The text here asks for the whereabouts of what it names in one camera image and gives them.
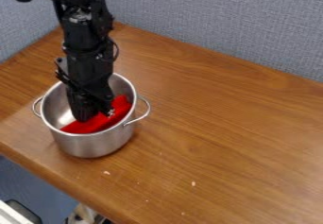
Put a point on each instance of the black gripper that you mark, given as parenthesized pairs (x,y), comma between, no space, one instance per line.
(85,71)

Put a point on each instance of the red block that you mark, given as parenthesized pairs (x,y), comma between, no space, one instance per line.
(102,122)

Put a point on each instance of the stainless steel pot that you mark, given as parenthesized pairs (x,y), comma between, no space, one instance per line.
(92,145)

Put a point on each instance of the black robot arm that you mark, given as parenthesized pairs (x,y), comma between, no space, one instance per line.
(86,22)

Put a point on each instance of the white black object under table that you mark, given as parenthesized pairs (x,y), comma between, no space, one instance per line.
(84,215)

